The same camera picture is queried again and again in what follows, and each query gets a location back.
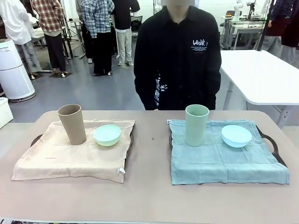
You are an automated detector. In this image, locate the mint green bowl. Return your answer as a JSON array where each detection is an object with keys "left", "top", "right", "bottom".
[{"left": 93, "top": 124, "right": 122, "bottom": 147}]

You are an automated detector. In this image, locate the tall green cup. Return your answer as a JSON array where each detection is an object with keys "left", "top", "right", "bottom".
[{"left": 185, "top": 104, "right": 210, "bottom": 147}]

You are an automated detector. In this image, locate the tall brown cup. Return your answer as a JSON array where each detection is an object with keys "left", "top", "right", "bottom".
[{"left": 57, "top": 104, "right": 87, "bottom": 146}]

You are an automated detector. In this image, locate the blue-grey cloth mat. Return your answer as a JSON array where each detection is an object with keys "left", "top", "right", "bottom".
[{"left": 166, "top": 119, "right": 290, "bottom": 186}]

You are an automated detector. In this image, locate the light blue bowl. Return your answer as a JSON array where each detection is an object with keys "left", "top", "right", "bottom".
[{"left": 221, "top": 125, "right": 253, "bottom": 148}]

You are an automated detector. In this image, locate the beige cloth mat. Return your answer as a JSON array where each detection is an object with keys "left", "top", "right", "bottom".
[{"left": 11, "top": 119, "right": 136, "bottom": 185}]

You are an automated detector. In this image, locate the person's right forearm black sleeve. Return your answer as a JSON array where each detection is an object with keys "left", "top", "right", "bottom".
[{"left": 133, "top": 67, "right": 162, "bottom": 111}]

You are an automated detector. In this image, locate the person's left forearm black sleeve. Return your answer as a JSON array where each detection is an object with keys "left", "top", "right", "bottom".
[{"left": 205, "top": 70, "right": 222, "bottom": 110}]

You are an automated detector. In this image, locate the dark brown serving tray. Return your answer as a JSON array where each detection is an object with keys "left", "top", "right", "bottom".
[
  {"left": 168, "top": 125, "right": 287, "bottom": 168},
  {"left": 30, "top": 125, "right": 134, "bottom": 173}
]

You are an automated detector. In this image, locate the person's black shirt torso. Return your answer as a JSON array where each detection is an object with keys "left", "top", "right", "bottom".
[{"left": 133, "top": 4, "right": 222, "bottom": 111}]

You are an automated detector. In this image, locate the bystander in black t-shirt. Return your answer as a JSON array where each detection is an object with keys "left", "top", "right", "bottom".
[{"left": 112, "top": 0, "right": 141, "bottom": 67}]

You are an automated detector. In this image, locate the bystander in blue plaid shirt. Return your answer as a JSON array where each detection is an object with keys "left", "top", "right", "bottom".
[{"left": 81, "top": 0, "right": 115, "bottom": 77}]

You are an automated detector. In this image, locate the large white table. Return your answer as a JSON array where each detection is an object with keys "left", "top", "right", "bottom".
[{"left": 219, "top": 49, "right": 299, "bottom": 129}]

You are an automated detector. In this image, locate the white background workbench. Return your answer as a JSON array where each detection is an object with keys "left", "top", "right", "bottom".
[{"left": 219, "top": 14, "right": 267, "bottom": 49}]

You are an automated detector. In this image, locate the white storage box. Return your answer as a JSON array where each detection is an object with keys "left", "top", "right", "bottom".
[{"left": 0, "top": 97, "right": 14, "bottom": 129}]

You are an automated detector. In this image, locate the white cylindrical air purifier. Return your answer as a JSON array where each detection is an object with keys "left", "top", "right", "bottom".
[{"left": 0, "top": 38, "right": 37, "bottom": 101}]

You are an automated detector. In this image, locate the black vertical pole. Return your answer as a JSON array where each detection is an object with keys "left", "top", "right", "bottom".
[{"left": 256, "top": 0, "right": 275, "bottom": 51}]

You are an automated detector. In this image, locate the bystander in maroon skirt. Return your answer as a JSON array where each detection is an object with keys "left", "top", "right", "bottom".
[{"left": 263, "top": 0, "right": 299, "bottom": 66}]

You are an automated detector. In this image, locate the bystander in white shirt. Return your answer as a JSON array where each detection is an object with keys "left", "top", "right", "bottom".
[{"left": 0, "top": 0, "right": 42, "bottom": 79}]

